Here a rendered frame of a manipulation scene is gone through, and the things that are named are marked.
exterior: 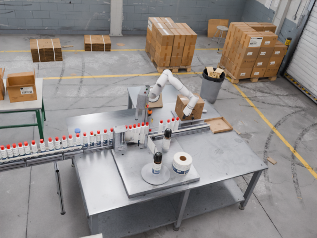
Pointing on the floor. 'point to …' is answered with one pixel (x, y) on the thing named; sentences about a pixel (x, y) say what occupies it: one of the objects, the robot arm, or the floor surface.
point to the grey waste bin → (210, 90)
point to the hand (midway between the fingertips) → (184, 117)
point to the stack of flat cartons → (45, 50)
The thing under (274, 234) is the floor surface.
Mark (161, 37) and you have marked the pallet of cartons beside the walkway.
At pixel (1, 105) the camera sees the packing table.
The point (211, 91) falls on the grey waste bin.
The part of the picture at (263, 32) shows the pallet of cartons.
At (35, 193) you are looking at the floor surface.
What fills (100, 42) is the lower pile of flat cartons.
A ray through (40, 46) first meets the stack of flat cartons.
